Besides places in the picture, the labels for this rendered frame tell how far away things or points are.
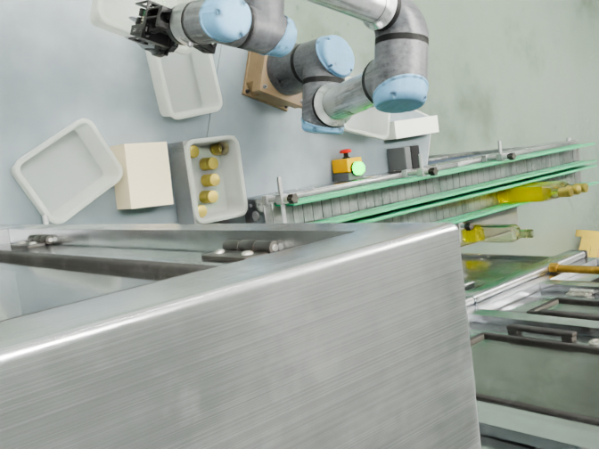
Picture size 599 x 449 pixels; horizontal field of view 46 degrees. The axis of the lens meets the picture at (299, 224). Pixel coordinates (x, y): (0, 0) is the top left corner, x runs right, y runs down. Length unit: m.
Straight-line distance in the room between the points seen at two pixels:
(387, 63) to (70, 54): 0.78
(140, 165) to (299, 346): 1.47
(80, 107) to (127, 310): 1.54
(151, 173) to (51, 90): 0.30
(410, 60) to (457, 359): 1.12
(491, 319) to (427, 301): 1.23
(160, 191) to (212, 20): 0.72
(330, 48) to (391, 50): 0.41
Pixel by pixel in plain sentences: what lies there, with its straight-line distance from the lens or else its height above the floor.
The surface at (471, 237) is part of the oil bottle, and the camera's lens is 2.59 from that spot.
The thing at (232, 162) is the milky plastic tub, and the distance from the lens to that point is 1.97.
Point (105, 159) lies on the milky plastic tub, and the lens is 1.80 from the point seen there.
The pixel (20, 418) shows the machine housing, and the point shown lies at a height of 2.13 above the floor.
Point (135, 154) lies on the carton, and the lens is 1.80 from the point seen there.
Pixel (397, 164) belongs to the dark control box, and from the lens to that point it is 2.47.
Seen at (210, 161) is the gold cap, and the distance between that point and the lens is 1.93.
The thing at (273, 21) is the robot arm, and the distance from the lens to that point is 1.28.
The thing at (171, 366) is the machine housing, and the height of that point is 2.13.
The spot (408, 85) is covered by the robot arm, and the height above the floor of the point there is 1.45.
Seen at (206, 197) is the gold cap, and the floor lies 0.81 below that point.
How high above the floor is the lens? 2.40
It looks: 49 degrees down
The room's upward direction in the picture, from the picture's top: 90 degrees clockwise
